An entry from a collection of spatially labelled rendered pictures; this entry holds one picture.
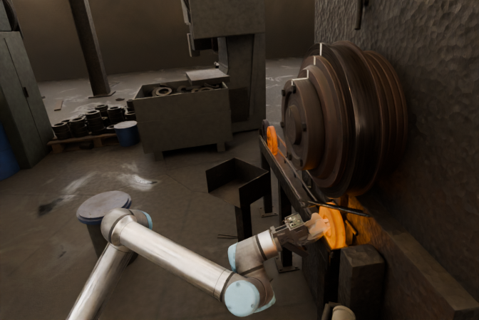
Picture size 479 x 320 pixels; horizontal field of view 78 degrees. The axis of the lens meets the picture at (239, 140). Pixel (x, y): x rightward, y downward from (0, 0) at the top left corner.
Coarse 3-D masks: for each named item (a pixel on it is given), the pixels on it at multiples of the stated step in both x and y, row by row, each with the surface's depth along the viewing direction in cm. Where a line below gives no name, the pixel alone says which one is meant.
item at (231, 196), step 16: (240, 160) 162; (208, 176) 156; (224, 176) 164; (240, 176) 167; (256, 176) 156; (208, 192) 159; (224, 192) 156; (240, 192) 137; (256, 192) 145; (240, 208) 140; (240, 224) 158; (240, 240) 163
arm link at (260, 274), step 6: (252, 270) 98; (258, 270) 99; (264, 270) 101; (246, 276) 98; (252, 276) 97; (258, 276) 98; (264, 276) 99; (264, 282) 96; (270, 288) 98; (270, 294) 96; (264, 300) 102; (270, 300) 95; (264, 306) 93
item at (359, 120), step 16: (336, 48) 80; (336, 64) 75; (352, 64) 74; (352, 80) 72; (368, 80) 72; (352, 96) 69; (368, 96) 71; (352, 112) 70; (368, 112) 70; (352, 128) 71; (368, 128) 71; (352, 144) 72; (368, 144) 71; (352, 160) 73; (368, 160) 73; (352, 176) 74; (368, 176) 77; (336, 192) 85
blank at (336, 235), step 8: (320, 208) 108; (328, 208) 101; (320, 216) 110; (328, 216) 101; (336, 216) 98; (336, 224) 97; (328, 232) 106; (336, 232) 96; (344, 232) 96; (328, 240) 104; (336, 240) 97; (344, 240) 97
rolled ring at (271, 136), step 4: (268, 128) 191; (272, 128) 186; (268, 132) 194; (272, 132) 184; (268, 136) 197; (272, 136) 183; (276, 136) 183; (268, 140) 198; (272, 140) 182; (276, 140) 182; (268, 144) 198; (272, 144) 183; (276, 144) 183; (272, 148) 184; (276, 148) 184; (272, 152) 186; (276, 152) 186
